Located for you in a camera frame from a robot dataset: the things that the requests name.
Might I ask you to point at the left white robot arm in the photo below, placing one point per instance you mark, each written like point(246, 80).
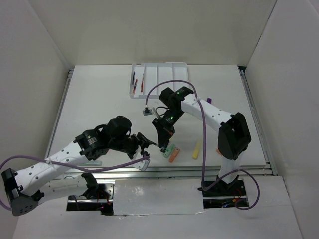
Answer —
point(62, 174)

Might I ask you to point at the aluminium table frame rails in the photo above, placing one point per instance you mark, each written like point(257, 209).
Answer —
point(95, 94)

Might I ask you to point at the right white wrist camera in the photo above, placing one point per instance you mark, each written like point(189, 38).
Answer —
point(150, 112)

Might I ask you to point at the white foil cover panel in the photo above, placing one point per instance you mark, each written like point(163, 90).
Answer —
point(157, 197)

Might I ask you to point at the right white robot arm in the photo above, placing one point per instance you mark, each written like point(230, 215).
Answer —
point(233, 136)

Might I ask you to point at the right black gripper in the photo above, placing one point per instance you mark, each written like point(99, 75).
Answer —
point(164, 131)

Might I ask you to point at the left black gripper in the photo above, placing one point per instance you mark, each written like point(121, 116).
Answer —
point(140, 141)

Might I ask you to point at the green pastel long highlighter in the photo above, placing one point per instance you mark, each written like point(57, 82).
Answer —
point(96, 163)

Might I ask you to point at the red gel pen with grip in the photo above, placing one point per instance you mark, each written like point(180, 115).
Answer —
point(135, 85)

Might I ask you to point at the green pastel short highlighter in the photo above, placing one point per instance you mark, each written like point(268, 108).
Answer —
point(167, 154)

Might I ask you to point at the white divided plastic tray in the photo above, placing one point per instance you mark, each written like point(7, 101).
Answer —
point(158, 76)

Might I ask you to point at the orange pastel short highlighter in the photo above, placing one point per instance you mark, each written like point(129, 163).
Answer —
point(174, 155)

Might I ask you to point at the yellow pastel highlighter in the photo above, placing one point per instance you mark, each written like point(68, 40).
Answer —
point(196, 150)

